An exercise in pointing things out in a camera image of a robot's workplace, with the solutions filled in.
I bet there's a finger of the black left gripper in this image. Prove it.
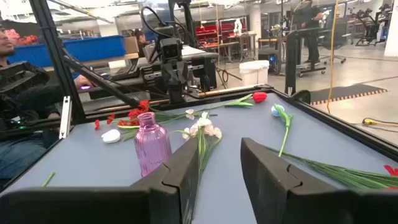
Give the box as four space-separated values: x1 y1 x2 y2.
175 60 189 94
162 62 175 94

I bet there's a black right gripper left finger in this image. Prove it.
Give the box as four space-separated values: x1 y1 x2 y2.
0 138 200 224

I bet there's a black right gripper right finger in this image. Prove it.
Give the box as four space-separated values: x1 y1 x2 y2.
241 138 398 224

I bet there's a white blossom flower bunch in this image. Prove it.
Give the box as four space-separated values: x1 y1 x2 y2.
174 108 223 181

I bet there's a red small blossom spray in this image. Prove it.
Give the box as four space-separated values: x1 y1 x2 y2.
94 99 187 142

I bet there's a grass bunch with red flowers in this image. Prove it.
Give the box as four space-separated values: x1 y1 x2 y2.
267 146 398 190

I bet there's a white tulip green stem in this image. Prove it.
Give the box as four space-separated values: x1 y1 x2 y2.
101 124 141 144

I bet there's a pale bluish white tulip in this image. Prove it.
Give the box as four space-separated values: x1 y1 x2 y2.
271 104 294 158

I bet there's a pink ribbed glass vase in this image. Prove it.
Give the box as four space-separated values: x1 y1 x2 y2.
134 111 172 178

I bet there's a red shelf rack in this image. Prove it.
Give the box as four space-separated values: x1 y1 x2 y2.
195 17 249 47

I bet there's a metal workbench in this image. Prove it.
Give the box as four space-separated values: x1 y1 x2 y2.
203 32 259 63

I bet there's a tan wooden plank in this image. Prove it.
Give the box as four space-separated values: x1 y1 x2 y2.
86 88 249 112

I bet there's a person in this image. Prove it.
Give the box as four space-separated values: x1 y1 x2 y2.
133 28 150 58
0 24 94 189
292 0 324 65

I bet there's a tan cardboard box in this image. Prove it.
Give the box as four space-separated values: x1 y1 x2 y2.
124 36 140 60

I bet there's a white trash bin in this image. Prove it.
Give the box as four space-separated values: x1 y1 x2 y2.
238 60 270 87

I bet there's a red tulip green stem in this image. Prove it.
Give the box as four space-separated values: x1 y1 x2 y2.
161 91 268 125

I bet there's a black computer tower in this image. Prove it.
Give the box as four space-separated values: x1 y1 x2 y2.
257 46 282 74

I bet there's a large blue bin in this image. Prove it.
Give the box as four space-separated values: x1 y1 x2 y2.
6 35 127 68

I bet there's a black rolling stand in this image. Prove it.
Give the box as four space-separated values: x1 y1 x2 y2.
285 26 327 96

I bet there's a short green stem piece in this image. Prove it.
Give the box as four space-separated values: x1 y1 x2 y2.
42 171 56 188

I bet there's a black mat orange toothed edge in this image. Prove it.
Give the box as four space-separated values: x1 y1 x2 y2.
310 83 389 106

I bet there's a black office chair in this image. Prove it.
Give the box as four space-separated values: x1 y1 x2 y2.
320 18 348 65

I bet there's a pink red flower pile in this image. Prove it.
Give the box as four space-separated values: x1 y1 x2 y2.
4 28 40 46

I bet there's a black robot station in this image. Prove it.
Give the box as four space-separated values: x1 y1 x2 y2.
354 4 389 47

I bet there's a white pillar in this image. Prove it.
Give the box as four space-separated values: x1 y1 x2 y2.
384 0 398 58

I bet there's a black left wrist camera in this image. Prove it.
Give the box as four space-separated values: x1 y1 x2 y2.
160 37 184 62

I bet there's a black diagonal frame brace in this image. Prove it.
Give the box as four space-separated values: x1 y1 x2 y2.
62 54 141 108

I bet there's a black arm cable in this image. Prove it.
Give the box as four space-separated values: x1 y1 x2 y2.
140 6 167 40

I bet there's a black table frame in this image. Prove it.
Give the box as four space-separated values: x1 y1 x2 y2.
0 83 398 194

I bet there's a white metal bracket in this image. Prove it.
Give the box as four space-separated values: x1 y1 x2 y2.
58 95 72 140

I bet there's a black frame post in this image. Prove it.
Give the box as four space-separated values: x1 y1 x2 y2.
29 0 86 122

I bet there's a yellow cable plug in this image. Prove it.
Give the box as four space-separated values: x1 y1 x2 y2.
361 117 398 128

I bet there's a yellow hanging cable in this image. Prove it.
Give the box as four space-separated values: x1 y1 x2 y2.
325 0 340 115

